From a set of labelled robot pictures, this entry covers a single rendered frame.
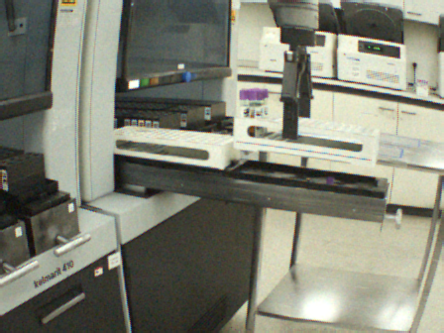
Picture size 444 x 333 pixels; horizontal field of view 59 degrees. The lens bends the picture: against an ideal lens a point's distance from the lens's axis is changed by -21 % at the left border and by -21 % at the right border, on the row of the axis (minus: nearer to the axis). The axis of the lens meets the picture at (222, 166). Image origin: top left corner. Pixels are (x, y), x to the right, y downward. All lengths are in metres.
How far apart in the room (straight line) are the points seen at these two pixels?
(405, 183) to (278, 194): 2.44
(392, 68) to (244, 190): 2.39
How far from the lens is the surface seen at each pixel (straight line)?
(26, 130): 0.92
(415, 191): 3.34
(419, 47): 3.86
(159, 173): 1.03
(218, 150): 0.98
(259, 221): 1.34
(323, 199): 0.92
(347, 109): 3.27
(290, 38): 0.92
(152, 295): 1.15
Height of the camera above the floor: 1.06
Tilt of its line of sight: 14 degrees down
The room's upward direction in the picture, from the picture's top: 2 degrees clockwise
